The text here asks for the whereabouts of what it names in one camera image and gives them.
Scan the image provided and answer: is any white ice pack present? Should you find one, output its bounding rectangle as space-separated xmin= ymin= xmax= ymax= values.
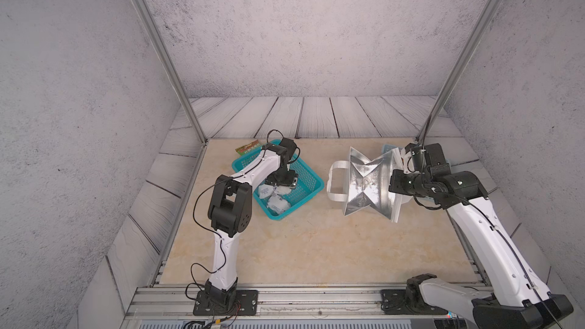
xmin=274 ymin=186 xmax=293 ymax=196
xmin=267 ymin=194 xmax=291 ymax=216
xmin=257 ymin=184 xmax=275 ymax=200

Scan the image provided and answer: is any white insulated delivery bag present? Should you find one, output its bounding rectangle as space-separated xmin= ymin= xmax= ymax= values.
xmin=326 ymin=147 xmax=411 ymax=223

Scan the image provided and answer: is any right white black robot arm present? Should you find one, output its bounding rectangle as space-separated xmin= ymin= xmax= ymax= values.
xmin=389 ymin=170 xmax=574 ymax=328

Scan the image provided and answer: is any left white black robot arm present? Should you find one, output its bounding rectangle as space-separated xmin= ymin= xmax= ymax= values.
xmin=204 ymin=138 xmax=300 ymax=311

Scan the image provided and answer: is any teal plastic basket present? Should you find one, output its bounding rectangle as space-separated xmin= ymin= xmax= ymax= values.
xmin=254 ymin=138 xmax=324 ymax=221

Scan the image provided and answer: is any light blue plastic basket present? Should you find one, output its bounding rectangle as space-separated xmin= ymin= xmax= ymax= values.
xmin=382 ymin=144 xmax=402 ymax=157

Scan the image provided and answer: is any green brown snack packet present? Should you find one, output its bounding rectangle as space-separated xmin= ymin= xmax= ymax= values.
xmin=236 ymin=140 xmax=262 ymax=155

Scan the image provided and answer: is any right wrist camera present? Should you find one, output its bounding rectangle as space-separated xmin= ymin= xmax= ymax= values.
xmin=405 ymin=143 xmax=451 ymax=179

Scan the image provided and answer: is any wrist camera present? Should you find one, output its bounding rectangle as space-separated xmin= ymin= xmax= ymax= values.
xmin=280 ymin=137 xmax=297 ymax=158
xmin=405 ymin=143 xmax=451 ymax=179

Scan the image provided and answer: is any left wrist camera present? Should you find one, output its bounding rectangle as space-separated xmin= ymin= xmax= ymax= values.
xmin=280 ymin=137 xmax=297 ymax=158

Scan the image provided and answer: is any right aluminium frame post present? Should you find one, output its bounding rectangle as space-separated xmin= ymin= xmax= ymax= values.
xmin=415 ymin=0 xmax=504 ymax=145

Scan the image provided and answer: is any aluminium frame post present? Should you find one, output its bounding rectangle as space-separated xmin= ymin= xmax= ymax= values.
xmin=415 ymin=0 xmax=504 ymax=145
xmin=131 ymin=0 xmax=208 ymax=144

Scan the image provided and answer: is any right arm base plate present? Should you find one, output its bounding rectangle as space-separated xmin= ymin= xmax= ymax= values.
xmin=380 ymin=289 xmax=449 ymax=315

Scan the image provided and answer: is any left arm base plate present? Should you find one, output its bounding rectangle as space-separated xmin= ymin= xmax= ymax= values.
xmin=193 ymin=289 xmax=259 ymax=317

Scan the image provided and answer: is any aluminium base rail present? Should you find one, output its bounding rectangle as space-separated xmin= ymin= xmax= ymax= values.
xmin=122 ymin=284 xmax=473 ymax=328

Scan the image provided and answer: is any left aluminium frame post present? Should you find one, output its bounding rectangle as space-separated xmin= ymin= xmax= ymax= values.
xmin=131 ymin=0 xmax=208 ymax=144

